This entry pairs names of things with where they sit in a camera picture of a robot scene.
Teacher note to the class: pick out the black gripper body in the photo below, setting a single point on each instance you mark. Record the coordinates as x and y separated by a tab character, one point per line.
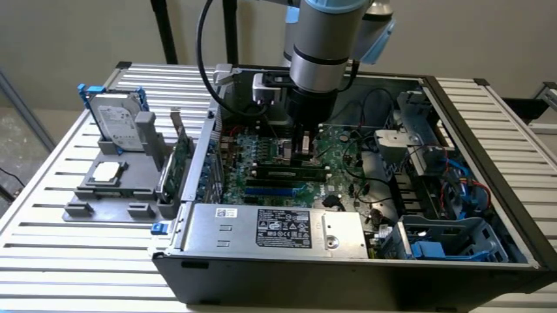
311	106

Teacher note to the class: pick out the green RAM stick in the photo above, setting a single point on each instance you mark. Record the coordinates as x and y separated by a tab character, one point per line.
281	169

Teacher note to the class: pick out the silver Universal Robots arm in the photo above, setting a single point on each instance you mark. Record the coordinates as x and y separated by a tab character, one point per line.
321	39

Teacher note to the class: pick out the black RAM slot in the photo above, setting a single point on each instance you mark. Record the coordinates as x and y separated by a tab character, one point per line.
281	179

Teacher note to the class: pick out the blue expansion slot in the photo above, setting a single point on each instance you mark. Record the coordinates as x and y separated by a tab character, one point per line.
271	191

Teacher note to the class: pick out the green motherboard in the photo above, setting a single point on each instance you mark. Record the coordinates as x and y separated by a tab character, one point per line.
336	153

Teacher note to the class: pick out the metal drive cage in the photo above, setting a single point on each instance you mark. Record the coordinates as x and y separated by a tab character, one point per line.
412	130

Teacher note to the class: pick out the green graphics card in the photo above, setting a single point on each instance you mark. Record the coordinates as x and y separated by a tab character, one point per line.
176	163

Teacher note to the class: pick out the black stand pole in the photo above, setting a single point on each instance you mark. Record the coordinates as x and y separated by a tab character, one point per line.
166	32
229	32

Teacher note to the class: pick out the silver power supply unit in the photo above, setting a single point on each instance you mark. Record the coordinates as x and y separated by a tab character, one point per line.
235	234

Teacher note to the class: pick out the grey parts rack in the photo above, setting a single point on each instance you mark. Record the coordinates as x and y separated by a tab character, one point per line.
129	186

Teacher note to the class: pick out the blue case latch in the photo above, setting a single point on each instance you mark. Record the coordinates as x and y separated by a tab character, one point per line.
158	227

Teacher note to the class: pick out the black open PC case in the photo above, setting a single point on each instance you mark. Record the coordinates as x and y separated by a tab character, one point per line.
304	280

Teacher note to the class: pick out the silver hard disk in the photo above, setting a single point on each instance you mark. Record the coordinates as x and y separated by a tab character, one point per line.
116	120

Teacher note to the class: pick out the silver CPU chip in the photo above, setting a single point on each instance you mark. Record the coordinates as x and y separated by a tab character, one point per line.
105	171

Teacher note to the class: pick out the blue plastic disk bay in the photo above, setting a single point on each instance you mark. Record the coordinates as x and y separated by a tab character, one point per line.
456	239

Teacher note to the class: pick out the blue disk caddy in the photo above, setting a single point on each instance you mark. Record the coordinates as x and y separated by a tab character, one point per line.
82	90

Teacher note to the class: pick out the aluminium side table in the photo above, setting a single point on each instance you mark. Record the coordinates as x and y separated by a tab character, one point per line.
543	107

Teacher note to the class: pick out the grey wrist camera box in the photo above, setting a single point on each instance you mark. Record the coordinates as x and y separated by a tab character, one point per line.
263	89

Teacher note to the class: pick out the grey case hinge bracket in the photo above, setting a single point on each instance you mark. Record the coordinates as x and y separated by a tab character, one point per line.
223	73

